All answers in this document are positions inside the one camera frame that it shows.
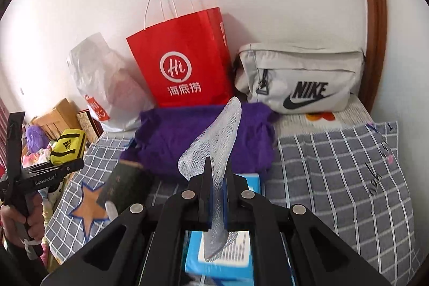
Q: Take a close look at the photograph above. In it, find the yellow black Adidas pouch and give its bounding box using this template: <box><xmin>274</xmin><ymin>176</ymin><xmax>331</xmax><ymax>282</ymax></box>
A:
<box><xmin>50</xmin><ymin>128</ymin><xmax>87</xmax><ymax>165</ymax></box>

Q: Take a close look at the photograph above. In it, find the person's left hand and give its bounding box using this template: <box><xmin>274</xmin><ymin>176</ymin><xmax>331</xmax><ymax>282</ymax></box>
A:
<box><xmin>1</xmin><ymin>193</ymin><xmax>44</xmax><ymax>248</ymax></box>

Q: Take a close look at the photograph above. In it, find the purple plush toy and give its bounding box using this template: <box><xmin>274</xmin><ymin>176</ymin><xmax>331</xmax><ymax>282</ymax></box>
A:
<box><xmin>26</xmin><ymin>125</ymin><xmax>49</xmax><ymax>153</ymax></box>

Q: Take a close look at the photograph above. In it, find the blue cardboard box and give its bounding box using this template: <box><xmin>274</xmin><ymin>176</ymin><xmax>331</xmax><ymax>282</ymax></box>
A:
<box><xmin>183</xmin><ymin>173</ymin><xmax>262</xmax><ymax>282</ymax></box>

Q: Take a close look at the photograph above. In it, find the dark green gold box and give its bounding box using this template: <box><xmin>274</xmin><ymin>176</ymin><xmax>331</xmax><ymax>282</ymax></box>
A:
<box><xmin>97</xmin><ymin>160</ymin><xmax>154</xmax><ymax>221</ymax></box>

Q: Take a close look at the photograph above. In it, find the wooden chair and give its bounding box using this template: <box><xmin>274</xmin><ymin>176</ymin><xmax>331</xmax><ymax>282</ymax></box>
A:
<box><xmin>30</xmin><ymin>98</ymin><xmax>81</xmax><ymax>140</ymax></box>

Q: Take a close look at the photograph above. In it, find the grey checked bed sheet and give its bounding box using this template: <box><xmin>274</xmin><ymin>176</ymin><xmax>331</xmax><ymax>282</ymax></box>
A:
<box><xmin>45</xmin><ymin>121</ymin><xmax>421</xmax><ymax>285</ymax></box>

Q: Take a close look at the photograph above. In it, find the framed picture box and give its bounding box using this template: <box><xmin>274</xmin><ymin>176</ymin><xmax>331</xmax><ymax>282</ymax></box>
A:
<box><xmin>76</xmin><ymin>109</ymin><xmax>103</xmax><ymax>144</ymax></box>

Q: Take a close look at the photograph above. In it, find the purple fuzzy cloth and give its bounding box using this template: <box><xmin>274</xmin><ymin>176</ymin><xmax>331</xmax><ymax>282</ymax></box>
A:
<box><xmin>120</xmin><ymin>103</ymin><xmax>279</xmax><ymax>179</ymax></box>

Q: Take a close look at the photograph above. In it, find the white plastic Miniso bag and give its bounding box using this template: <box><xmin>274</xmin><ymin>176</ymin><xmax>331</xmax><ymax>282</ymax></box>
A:
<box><xmin>67</xmin><ymin>33</ymin><xmax>155</xmax><ymax>132</ymax></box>

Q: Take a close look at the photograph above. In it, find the white floral pillow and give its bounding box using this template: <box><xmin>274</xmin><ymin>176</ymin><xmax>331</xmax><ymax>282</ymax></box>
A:
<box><xmin>274</xmin><ymin>94</ymin><xmax>373</xmax><ymax>138</ymax></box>

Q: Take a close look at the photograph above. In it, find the grey Nike waist bag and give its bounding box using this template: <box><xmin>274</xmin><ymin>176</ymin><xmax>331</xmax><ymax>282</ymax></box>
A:
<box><xmin>235</xmin><ymin>43</ymin><xmax>364</xmax><ymax>115</ymax></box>

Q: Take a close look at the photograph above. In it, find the red paper shopping bag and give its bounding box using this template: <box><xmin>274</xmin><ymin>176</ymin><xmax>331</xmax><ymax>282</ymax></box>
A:
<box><xmin>127</xmin><ymin>7</ymin><xmax>234</xmax><ymax>108</ymax></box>

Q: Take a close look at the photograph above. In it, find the brown wooden headboard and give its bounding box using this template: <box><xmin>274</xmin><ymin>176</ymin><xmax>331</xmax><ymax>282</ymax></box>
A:
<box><xmin>358</xmin><ymin>0</ymin><xmax>387</xmax><ymax>112</ymax></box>

